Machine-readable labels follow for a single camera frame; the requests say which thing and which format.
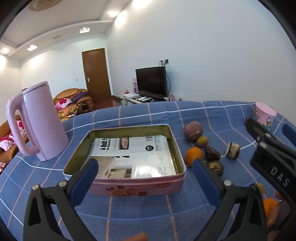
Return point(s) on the black television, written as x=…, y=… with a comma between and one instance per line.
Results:
x=150, y=81

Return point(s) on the pink floral cushion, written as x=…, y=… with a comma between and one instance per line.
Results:
x=5, y=141
x=20, y=125
x=63, y=103

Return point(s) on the person's left hand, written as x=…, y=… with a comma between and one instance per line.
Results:
x=138, y=236

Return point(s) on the blue plaid cloth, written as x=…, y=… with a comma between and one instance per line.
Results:
x=138, y=115

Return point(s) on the square ceiling light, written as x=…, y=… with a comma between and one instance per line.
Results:
x=84, y=30
x=32, y=47

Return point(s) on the pink electric kettle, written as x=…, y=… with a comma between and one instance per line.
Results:
x=46, y=120

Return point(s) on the coffee table with snacks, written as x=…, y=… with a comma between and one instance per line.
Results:
x=67, y=113

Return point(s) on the person's right hand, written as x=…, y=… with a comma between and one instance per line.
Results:
x=274, y=221

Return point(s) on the orange leather sofa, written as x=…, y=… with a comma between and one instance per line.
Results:
x=7, y=155

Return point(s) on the white television stand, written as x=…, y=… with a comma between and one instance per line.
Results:
x=129, y=102

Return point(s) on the dark brown chestnut pale patch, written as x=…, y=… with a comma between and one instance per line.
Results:
x=216, y=168

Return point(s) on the orange leather armchair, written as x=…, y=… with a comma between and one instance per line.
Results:
x=67, y=93

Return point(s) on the purple passion fruit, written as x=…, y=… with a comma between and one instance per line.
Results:
x=193, y=131

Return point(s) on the round ceiling lamp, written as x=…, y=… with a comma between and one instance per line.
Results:
x=45, y=4

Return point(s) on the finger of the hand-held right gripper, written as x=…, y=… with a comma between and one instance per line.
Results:
x=289, y=134
x=256, y=132

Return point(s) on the pink cartoon paper cup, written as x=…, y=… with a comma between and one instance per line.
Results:
x=266, y=113

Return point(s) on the white flat box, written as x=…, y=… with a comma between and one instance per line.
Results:
x=131, y=95

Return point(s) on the purple blanket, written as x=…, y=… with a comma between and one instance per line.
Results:
x=79, y=97

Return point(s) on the brown wooden door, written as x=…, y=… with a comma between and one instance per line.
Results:
x=97, y=74

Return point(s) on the wall socket with charger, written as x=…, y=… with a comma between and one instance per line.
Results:
x=163, y=62

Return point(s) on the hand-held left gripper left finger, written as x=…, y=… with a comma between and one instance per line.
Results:
x=84, y=183

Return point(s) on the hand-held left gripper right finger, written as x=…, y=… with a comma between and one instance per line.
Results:
x=203, y=178

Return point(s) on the pink metal tin box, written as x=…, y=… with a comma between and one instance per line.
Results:
x=138, y=186

